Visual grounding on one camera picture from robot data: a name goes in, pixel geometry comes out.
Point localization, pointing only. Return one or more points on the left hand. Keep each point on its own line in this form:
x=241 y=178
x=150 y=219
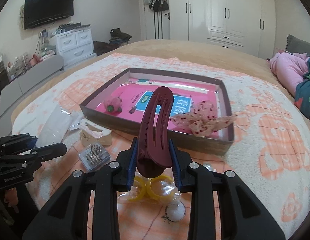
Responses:
x=10 y=197

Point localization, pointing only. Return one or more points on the beige claw hair clip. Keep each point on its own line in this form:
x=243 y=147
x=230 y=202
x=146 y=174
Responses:
x=91 y=133

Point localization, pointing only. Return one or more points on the yellow rings in bag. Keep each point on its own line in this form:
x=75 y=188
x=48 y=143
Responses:
x=150 y=188

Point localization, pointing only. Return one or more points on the white glossy wardrobe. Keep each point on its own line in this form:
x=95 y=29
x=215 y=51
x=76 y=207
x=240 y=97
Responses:
x=248 y=26

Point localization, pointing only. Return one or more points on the clear plastic bag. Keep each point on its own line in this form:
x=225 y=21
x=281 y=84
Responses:
x=56 y=126

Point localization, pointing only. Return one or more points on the grey headboard cushion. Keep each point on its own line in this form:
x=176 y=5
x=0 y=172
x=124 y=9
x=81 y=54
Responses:
x=296 y=45

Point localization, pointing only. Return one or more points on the blue floral quilt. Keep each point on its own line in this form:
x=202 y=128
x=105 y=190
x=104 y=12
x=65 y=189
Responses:
x=302 y=94

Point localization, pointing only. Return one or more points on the white door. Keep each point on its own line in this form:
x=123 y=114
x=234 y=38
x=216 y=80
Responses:
x=154 y=19

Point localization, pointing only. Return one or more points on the grey bench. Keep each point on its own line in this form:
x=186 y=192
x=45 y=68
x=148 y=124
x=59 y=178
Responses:
x=23 y=86

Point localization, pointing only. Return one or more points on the maroon hair clip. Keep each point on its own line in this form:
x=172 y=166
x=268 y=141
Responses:
x=153 y=155

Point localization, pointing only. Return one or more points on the pile of dark clothes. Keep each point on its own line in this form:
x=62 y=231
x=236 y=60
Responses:
x=117 y=39

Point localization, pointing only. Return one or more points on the pink speckled scrunchie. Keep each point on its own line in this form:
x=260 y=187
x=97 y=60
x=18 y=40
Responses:
x=202 y=120

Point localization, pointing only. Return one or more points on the white drawer cabinet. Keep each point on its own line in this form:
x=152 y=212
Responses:
x=74 y=46

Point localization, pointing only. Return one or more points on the wall-mounted black television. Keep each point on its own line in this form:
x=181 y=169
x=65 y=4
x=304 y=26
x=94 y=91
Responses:
x=38 y=12

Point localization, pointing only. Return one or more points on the pink folded quilt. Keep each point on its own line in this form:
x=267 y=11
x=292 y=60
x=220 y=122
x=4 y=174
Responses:
x=289 y=69

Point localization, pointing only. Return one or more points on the tan bed cover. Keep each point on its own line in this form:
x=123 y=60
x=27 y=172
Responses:
x=200 y=53

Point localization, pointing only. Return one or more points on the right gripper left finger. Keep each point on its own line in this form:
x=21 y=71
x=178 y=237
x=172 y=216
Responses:
x=65 y=214

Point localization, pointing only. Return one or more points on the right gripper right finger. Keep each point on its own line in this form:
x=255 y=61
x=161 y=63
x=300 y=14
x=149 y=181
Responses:
x=242 y=214

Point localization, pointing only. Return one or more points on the clear box of earrings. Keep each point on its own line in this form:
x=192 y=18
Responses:
x=94 y=156

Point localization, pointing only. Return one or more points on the orange plaid towel blanket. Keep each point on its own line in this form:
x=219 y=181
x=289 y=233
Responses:
x=265 y=139

